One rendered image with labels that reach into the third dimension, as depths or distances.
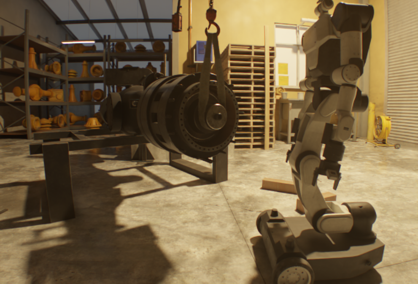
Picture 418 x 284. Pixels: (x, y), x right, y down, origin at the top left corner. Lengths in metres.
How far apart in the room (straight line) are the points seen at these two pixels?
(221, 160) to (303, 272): 1.76
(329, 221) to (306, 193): 0.20
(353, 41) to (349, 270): 1.11
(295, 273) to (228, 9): 6.07
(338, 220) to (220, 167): 1.66
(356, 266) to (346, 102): 0.84
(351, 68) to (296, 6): 6.20
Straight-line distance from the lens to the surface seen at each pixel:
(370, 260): 1.54
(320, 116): 1.25
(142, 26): 11.89
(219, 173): 2.75
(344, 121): 1.08
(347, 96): 1.11
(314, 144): 1.28
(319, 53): 1.27
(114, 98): 2.52
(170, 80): 1.51
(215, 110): 1.25
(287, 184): 2.57
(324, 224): 1.40
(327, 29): 1.25
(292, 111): 5.90
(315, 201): 1.37
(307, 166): 1.24
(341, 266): 1.41
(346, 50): 1.14
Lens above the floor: 0.91
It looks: 5 degrees down
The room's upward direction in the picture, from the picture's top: straight up
